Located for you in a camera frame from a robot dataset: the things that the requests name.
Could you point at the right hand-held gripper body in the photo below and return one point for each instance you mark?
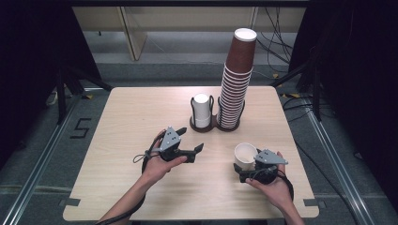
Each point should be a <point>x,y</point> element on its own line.
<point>269,157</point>

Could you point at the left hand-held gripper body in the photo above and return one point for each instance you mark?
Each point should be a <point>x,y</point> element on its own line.
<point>170,140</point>

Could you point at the white paper cup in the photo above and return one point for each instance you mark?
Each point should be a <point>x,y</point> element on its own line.
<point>245,156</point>
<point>202,123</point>

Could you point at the black double cup holder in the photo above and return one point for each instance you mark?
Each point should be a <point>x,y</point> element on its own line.
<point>214,125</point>

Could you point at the stack of brown paper cups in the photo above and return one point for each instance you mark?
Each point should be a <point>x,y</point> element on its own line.
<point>239,56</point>

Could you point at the person's left hand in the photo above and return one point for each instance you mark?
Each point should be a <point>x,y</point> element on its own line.
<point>156,170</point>

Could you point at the person's right hand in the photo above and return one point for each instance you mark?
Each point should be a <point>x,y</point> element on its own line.
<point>277,192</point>

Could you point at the stack of white lids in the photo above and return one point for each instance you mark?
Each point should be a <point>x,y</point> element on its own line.
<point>202,106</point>

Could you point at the yellow tape piece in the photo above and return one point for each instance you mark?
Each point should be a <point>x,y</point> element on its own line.
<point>89,97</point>
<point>275,76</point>
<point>294,95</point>

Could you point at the black metal stand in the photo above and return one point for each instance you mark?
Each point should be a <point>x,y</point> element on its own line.
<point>61,100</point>
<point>316,103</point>

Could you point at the beige wooden board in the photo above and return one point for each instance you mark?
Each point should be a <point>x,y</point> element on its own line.
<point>134,37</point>

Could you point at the dark curtain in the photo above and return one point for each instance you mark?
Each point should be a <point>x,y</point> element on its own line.
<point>28,62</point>
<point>359,78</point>

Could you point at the metal floor rail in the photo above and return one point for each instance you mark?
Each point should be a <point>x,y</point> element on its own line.
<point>339,175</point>
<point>40,170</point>

